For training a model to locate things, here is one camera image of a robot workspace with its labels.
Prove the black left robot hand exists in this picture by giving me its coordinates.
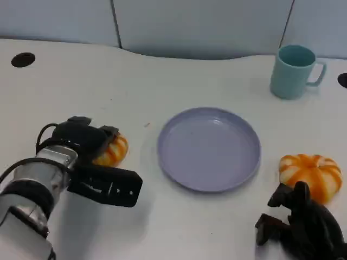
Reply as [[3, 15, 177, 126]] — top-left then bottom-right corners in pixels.
[[51, 116, 120, 167]]

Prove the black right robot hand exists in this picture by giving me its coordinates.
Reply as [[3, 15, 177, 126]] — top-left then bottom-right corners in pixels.
[[255, 181, 347, 260]]

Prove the orange white toy bread roll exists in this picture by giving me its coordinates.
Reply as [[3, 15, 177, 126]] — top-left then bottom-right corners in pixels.
[[279, 153, 343, 204], [92, 132, 129, 167]]

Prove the grey partition panel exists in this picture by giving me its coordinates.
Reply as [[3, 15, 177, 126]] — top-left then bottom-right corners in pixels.
[[111, 0, 295, 61], [0, 0, 121, 49], [279, 0, 347, 59]]

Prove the lilac plate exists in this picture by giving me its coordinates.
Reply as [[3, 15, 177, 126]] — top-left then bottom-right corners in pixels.
[[157, 107, 262, 193]]

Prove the pale green mug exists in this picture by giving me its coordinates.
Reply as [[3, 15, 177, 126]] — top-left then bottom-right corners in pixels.
[[269, 44, 327, 100]]

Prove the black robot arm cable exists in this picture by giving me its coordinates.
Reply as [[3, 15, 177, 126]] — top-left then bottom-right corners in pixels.
[[35, 123, 59, 154], [0, 158, 56, 186]]

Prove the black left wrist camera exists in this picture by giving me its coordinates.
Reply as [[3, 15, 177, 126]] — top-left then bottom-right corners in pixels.
[[67, 163, 143, 209]]

